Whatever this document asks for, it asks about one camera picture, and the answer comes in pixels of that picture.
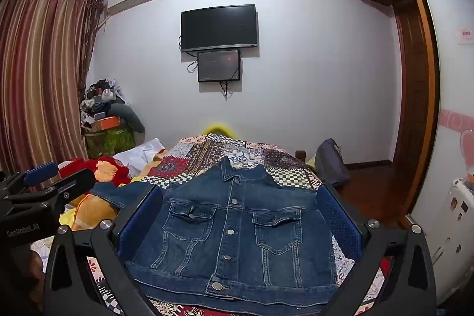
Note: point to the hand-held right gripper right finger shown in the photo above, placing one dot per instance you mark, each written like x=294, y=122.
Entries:
x=339, y=219

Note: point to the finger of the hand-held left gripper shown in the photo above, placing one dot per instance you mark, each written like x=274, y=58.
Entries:
x=40, y=173
x=74, y=186

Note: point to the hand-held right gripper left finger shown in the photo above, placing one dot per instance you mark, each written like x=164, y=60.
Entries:
x=142, y=216

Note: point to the blue denim jacket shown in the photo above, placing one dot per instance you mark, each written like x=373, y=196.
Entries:
x=229, y=212

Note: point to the yellow orange blanket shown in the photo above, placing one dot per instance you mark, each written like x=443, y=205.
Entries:
x=92, y=208

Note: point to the grey-blue backpack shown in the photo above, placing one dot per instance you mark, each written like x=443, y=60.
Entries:
x=331, y=164

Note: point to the green box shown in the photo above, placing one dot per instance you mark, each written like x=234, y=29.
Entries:
x=109, y=142

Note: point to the orange box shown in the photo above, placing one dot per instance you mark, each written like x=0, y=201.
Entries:
x=107, y=122

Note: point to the patchwork patterned bed sheet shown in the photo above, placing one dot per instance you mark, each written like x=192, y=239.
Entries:
x=281, y=168

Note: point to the pile of clutter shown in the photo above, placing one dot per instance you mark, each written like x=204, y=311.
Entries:
x=107, y=99

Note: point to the striped brown curtain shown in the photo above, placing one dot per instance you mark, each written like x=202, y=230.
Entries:
x=40, y=79

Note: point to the white appliance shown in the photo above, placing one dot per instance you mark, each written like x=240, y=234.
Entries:
x=453, y=227

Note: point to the yellow plastic stool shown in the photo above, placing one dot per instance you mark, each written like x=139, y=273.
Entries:
x=218, y=128

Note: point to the wooden door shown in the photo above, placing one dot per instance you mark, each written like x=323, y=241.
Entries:
x=414, y=97

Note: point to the wooden bed post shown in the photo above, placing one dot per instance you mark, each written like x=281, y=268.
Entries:
x=301, y=155

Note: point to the pink wall sticker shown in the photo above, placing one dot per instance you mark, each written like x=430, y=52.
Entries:
x=464, y=142

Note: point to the small black wall monitor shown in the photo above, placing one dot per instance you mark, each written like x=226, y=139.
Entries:
x=218, y=66

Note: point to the black wall television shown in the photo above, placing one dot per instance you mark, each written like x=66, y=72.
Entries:
x=218, y=27

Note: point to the wall switch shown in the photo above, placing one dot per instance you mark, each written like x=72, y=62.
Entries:
x=466, y=35

